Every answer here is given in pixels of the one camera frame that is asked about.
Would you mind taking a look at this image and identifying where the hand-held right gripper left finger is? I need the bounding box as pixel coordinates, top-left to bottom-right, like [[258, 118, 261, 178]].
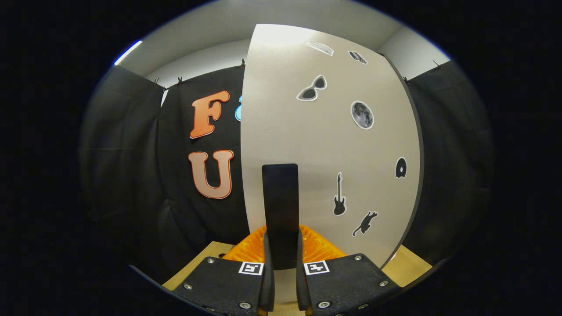
[[173, 225, 276, 316]]

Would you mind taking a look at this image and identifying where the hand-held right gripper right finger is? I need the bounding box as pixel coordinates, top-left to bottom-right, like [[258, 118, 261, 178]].
[[295, 224, 403, 316]]

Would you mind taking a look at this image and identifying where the black cabinet door handle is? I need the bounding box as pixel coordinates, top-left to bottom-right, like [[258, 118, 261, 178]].
[[262, 163, 299, 271]]

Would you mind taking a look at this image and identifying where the white cabinet door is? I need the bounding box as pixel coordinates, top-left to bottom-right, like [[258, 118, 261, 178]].
[[240, 24, 423, 269]]

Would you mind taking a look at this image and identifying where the black backdrop cloth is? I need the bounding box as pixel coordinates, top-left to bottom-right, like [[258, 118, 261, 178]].
[[79, 57, 494, 286]]

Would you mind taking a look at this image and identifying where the row of cloth clips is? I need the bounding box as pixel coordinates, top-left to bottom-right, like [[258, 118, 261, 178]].
[[154, 59, 440, 88]]

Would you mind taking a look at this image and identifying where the ceiling light strip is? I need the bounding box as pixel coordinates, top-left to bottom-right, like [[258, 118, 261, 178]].
[[114, 39, 143, 66]]

